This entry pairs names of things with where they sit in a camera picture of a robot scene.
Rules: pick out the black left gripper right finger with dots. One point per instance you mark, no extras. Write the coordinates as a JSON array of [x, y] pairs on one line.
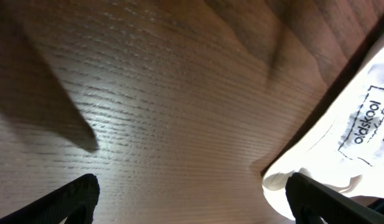
[[314, 203]]

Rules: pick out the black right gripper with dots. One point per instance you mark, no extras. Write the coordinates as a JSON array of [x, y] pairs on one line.
[[378, 206]]

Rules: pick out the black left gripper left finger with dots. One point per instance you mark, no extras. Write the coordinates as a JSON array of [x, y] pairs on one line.
[[73, 203]]

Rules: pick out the white t-shirt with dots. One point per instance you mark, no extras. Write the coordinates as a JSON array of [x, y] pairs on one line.
[[344, 150]]

